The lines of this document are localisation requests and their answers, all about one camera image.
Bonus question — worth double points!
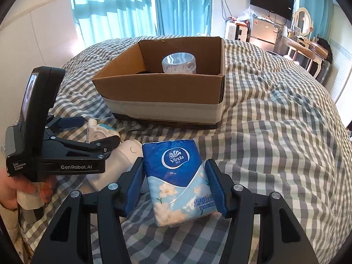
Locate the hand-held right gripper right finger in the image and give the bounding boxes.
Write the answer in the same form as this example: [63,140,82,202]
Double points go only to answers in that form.
[205,158,319,264]

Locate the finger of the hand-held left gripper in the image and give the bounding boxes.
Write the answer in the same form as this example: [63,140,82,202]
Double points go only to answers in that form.
[45,136,120,159]
[45,116,86,136]

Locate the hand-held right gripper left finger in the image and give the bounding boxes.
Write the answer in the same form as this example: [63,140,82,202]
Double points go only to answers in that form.
[31,157,146,264]

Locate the white plastic bottle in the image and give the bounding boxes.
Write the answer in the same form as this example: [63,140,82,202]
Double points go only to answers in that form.
[86,140,145,192]

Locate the teal white plastic container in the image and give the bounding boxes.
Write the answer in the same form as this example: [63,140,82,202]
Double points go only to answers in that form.
[91,120,121,146]

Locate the blue floral tissue pack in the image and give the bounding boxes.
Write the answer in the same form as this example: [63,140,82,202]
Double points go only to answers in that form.
[141,140,220,227]

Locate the cardboard box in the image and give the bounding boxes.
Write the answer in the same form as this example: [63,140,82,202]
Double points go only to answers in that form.
[92,36,226,129]

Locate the person's left forearm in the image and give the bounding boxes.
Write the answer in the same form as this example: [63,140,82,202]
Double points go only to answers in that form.
[0,205,36,264]

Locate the person's left hand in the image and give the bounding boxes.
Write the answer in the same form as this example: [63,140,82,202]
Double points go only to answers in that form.
[0,170,57,210]

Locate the wide teal curtain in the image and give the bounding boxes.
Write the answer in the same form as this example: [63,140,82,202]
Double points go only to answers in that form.
[67,0,159,41]

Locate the clear cotton swab jar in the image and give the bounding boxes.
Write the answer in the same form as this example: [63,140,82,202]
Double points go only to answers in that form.
[162,53,197,75]

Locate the white suitcase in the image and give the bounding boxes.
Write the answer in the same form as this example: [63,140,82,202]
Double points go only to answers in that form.
[225,22,238,40]

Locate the dark suitcase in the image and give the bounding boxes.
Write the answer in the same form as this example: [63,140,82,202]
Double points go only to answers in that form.
[316,59,331,86]

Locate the silver small fridge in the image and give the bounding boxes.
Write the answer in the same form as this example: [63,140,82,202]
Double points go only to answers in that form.
[249,16,282,44]

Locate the white dressing table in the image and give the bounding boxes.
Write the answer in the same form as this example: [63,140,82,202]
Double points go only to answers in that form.
[286,35,328,78]

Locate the clear plastic bags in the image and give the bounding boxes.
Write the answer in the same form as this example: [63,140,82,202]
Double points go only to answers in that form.
[239,7,265,25]

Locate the black bag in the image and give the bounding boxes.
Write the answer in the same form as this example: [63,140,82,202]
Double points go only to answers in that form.
[316,34,333,64]

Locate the white oval mirror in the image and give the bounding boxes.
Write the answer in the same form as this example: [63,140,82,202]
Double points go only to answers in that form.
[293,7,314,37]

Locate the narrow teal curtain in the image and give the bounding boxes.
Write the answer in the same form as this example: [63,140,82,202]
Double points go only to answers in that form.
[298,0,334,39]

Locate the dark wall cable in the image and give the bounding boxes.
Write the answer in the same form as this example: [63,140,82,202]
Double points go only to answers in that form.
[221,0,235,23]

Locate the black wall television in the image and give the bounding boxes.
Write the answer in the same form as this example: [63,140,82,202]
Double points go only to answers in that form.
[250,0,295,21]

